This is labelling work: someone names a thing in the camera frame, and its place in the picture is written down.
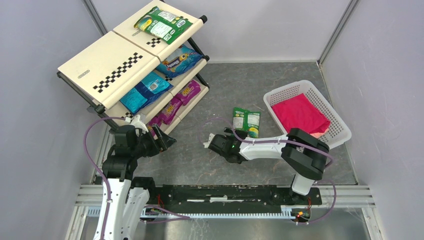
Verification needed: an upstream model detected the dark blue fruit candy bag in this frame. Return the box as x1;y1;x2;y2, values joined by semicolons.
120;71;173;114

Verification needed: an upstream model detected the small green white candy bag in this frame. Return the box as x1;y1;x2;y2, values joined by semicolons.
232;107;261;139

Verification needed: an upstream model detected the green Fox's candy bag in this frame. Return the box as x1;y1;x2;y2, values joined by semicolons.
133;6;193;45

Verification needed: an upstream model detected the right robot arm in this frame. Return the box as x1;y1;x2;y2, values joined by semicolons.
203;127;333;196

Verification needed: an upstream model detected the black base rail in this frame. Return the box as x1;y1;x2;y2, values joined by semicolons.
147;185;323;214

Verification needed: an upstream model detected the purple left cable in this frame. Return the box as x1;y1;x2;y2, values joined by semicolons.
82;116;132;240

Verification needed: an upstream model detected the purple grape candy bag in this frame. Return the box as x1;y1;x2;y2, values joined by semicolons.
158;97;183;125
146;116;163;139

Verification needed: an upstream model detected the white plastic basket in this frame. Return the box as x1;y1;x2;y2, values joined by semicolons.
263;79;352;149

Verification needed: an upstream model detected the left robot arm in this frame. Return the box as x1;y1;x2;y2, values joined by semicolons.
93;124;176;240

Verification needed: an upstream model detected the purple cable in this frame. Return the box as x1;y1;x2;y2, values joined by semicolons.
200;116;338;226
82;116;132;240

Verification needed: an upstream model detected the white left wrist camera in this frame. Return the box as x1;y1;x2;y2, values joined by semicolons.
130;114;149;134

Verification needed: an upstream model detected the red cloth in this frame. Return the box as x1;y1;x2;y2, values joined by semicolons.
271;93;331;138

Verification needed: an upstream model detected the light blue Slendy bag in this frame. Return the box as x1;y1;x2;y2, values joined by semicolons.
155;44;204;78

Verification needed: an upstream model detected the cream tiered shelf rack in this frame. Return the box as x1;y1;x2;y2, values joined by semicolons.
57;0;209;134

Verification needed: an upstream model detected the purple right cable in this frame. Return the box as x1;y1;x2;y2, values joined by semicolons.
200;116;338;226

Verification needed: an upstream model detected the purple candy bag on shelf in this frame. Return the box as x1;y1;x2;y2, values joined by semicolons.
175;79;201;106

